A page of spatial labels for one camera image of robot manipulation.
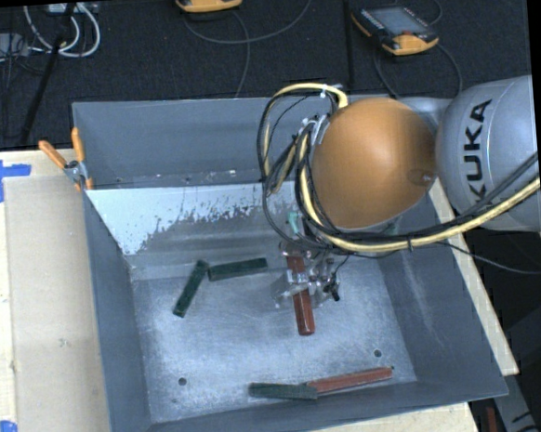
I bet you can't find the grey metal bin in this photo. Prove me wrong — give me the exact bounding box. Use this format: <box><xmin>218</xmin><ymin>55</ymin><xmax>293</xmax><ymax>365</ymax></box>
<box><xmin>71</xmin><ymin>70</ymin><xmax>513</xmax><ymax>432</ymax></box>

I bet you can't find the pale flat board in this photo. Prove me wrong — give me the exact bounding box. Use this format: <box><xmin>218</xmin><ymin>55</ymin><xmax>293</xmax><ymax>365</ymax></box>
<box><xmin>0</xmin><ymin>171</ymin><xmax>112</xmax><ymax>432</ymax></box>

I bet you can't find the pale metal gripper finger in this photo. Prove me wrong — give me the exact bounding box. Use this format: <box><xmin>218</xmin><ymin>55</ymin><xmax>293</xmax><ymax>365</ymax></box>
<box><xmin>304</xmin><ymin>270</ymin><xmax>331</xmax><ymax>309</ymax></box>
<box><xmin>270</xmin><ymin>272</ymin><xmax>303</xmax><ymax>311</ymax></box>

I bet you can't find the red-brown block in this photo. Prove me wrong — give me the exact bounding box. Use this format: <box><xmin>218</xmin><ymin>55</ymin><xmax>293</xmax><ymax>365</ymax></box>
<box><xmin>304</xmin><ymin>365</ymin><xmax>396</xmax><ymax>396</ymax></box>
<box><xmin>285</xmin><ymin>252</ymin><xmax>318</xmax><ymax>338</ymax></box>

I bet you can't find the dark green flat block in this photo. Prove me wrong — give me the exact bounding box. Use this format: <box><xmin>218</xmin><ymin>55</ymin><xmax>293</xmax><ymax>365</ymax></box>
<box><xmin>246</xmin><ymin>377</ymin><xmax>320</xmax><ymax>406</ymax></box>
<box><xmin>206</xmin><ymin>256</ymin><xmax>270</xmax><ymax>282</ymax></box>
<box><xmin>168</xmin><ymin>258</ymin><xmax>214</xmax><ymax>320</ymax></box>

